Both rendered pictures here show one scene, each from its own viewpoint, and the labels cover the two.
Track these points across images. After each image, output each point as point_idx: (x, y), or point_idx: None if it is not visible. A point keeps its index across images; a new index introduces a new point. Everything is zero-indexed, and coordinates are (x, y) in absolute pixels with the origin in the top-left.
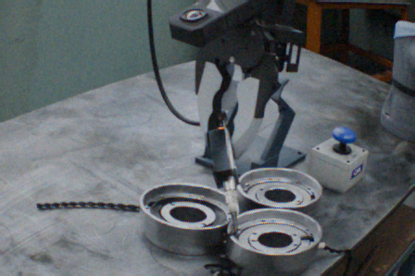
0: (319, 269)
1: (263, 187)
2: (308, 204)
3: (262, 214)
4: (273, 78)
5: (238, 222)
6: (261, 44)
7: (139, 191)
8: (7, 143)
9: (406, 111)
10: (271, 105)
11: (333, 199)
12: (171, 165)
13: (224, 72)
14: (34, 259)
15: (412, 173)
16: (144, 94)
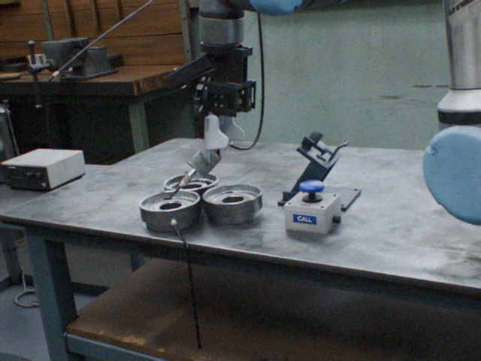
0: (160, 236)
1: (241, 194)
2: (210, 202)
3: (195, 196)
4: (195, 113)
5: (183, 194)
6: (195, 92)
7: None
8: (256, 151)
9: None
10: (219, 135)
11: (273, 228)
12: (283, 184)
13: (216, 113)
14: (128, 183)
15: (373, 264)
16: (392, 159)
